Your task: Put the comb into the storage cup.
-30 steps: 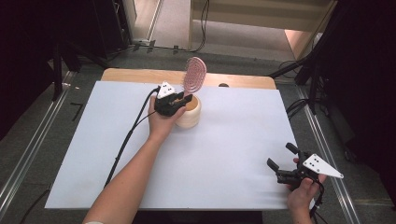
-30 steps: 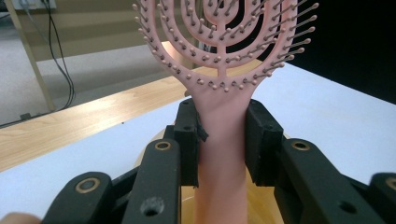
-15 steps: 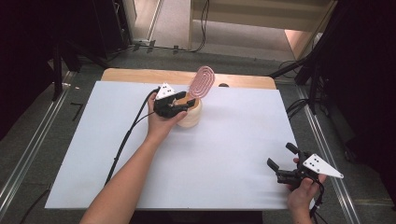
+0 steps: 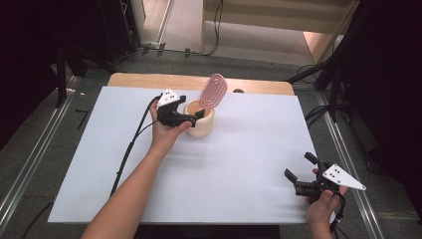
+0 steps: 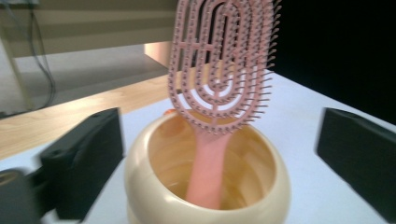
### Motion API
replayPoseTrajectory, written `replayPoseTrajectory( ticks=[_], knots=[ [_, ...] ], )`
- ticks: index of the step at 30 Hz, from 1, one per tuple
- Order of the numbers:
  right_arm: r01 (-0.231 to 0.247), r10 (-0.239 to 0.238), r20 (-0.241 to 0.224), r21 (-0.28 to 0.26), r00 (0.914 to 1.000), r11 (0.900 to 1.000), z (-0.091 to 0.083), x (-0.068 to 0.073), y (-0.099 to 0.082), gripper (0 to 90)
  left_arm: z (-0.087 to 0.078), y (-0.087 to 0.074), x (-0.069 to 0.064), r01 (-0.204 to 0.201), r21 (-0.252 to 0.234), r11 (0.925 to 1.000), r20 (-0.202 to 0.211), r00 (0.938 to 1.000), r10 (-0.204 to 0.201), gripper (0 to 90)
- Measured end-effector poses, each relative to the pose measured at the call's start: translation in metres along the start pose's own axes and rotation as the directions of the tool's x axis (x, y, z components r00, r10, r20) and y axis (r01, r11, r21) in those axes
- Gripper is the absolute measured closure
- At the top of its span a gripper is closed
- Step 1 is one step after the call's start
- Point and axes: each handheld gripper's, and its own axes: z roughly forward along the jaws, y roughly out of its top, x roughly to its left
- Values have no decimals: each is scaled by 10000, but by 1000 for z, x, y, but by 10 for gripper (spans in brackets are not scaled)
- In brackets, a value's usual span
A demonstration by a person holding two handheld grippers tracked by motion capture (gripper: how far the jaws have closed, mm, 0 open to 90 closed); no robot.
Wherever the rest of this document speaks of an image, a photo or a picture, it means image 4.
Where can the cream ribbed cup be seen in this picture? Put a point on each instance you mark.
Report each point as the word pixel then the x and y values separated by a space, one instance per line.
pixel 203 129

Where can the pink hairbrush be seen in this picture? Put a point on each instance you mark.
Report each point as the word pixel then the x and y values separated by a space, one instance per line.
pixel 214 89

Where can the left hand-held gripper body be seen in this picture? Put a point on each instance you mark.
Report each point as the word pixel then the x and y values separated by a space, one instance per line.
pixel 169 114

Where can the person's left hand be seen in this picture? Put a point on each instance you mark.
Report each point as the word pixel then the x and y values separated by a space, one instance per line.
pixel 164 137

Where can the black cabinet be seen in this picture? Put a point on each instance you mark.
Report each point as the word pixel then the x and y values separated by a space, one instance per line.
pixel 116 26

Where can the person's right hand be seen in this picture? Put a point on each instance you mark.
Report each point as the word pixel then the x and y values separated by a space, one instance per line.
pixel 320 210

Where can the metal floor rail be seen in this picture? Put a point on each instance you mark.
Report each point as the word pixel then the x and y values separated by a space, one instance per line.
pixel 36 152
pixel 345 149

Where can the black metal stand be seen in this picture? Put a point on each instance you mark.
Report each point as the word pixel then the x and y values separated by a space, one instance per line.
pixel 335 89
pixel 60 76

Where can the white board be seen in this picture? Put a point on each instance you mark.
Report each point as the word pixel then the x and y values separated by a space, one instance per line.
pixel 252 149

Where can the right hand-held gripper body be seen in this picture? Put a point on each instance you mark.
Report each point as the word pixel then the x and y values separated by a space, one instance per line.
pixel 341 177

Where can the black table grommet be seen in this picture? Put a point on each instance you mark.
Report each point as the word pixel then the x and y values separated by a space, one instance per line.
pixel 238 90

